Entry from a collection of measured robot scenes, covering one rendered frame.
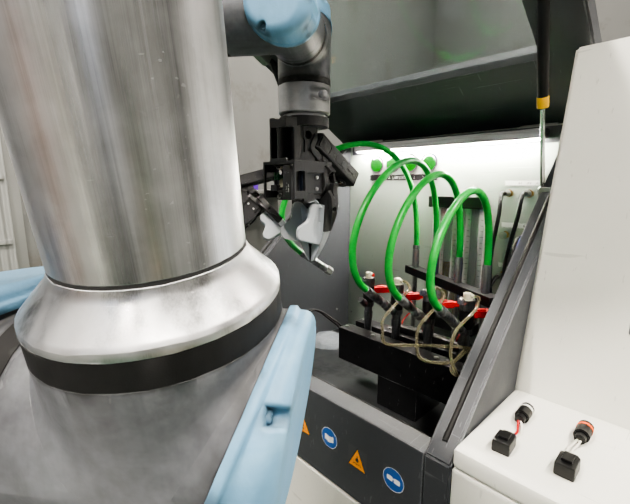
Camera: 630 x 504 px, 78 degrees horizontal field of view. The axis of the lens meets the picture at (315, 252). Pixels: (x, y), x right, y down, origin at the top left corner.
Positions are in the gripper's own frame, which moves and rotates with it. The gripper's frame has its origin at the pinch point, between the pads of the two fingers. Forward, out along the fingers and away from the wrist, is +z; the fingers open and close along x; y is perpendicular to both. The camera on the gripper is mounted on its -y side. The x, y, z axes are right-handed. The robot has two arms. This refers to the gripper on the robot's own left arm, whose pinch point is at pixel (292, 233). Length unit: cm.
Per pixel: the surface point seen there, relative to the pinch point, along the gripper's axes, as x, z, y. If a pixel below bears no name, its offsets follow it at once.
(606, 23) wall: -384, 98, -578
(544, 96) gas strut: 31, 14, -43
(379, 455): 29.6, 34.7, 18.6
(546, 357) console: 31, 44, -11
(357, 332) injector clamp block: 0.8, 27.1, 5.7
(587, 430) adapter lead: 42, 47, -4
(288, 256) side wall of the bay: -24.3, 3.7, 2.7
